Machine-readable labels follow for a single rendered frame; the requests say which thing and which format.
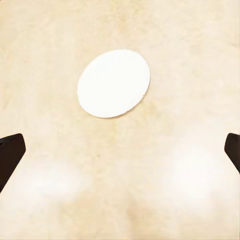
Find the saucer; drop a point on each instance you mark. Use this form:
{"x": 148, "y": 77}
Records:
{"x": 113, "y": 83}

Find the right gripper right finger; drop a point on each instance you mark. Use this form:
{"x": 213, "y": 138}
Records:
{"x": 232, "y": 149}

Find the countertop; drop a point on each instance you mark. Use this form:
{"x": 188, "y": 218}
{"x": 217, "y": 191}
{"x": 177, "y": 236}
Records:
{"x": 156, "y": 172}

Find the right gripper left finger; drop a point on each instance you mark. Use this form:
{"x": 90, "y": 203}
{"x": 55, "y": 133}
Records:
{"x": 12, "y": 149}

